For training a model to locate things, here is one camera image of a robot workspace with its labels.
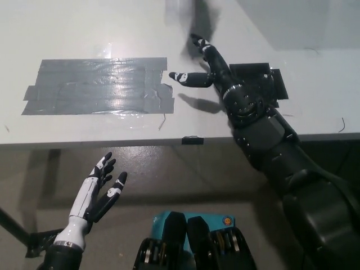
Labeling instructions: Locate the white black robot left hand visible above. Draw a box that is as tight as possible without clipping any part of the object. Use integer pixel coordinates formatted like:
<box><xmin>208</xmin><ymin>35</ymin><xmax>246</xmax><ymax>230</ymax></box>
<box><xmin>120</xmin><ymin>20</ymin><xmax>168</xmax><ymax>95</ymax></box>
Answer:
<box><xmin>52</xmin><ymin>151</ymin><xmax>128</xmax><ymax>250</ymax></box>

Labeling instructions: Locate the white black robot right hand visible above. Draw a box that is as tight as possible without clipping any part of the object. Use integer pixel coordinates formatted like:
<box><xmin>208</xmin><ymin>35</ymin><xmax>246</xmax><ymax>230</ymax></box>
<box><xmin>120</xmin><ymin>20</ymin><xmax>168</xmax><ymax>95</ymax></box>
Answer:
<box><xmin>168</xmin><ymin>33</ymin><xmax>237</xmax><ymax>94</ymax></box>

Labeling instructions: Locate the teal robot body top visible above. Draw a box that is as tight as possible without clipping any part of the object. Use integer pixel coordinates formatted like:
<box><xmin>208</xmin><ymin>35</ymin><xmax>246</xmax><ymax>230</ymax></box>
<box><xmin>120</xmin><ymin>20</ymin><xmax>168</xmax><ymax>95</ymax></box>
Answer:
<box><xmin>151</xmin><ymin>210</ymin><xmax>236</xmax><ymax>254</ymax></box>

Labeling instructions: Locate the black tape square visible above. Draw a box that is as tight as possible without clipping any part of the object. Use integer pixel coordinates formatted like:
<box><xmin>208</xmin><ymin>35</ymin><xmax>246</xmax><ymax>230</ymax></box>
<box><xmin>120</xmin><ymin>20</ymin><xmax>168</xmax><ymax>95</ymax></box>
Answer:
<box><xmin>228</xmin><ymin>62</ymin><xmax>290</xmax><ymax>108</ymax></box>

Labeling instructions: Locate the black stand leg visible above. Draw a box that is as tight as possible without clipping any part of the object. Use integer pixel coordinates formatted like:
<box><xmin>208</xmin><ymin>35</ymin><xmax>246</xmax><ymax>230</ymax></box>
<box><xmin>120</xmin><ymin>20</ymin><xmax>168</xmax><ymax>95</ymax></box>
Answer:
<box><xmin>0</xmin><ymin>207</ymin><xmax>31</xmax><ymax>248</ymax></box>

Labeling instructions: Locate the small black tape strip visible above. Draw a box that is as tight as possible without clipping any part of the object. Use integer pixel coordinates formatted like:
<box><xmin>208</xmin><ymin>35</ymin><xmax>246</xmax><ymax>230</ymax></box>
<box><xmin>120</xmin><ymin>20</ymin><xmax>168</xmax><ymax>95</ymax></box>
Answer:
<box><xmin>182</xmin><ymin>135</ymin><xmax>205</xmax><ymax>146</ymax></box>

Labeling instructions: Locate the grey duct tape patch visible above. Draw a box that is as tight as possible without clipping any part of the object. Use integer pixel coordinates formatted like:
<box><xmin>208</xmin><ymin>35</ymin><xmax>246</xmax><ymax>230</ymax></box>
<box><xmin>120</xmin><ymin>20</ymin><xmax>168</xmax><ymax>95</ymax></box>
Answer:
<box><xmin>21</xmin><ymin>57</ymin><xmax>176</xmax><ymax>116</ymax></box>

